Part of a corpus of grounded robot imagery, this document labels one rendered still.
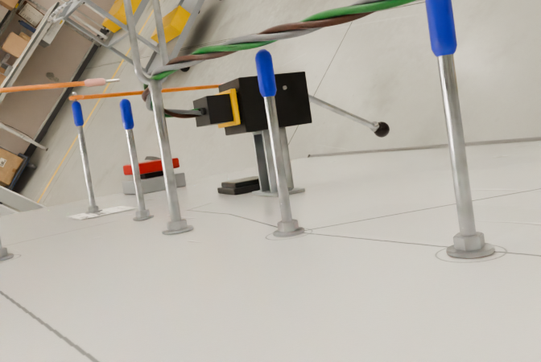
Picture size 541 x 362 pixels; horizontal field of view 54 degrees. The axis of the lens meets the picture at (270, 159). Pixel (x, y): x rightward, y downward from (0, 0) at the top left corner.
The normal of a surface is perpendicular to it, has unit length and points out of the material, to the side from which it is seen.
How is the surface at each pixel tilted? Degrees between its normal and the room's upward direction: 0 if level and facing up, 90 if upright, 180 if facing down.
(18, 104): 90
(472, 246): 58
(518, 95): 0
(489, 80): 0
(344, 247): 53
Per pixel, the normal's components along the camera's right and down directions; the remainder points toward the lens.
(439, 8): -0.25, 0.09
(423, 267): -0.15, -0.99
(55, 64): 0.52, 0.11
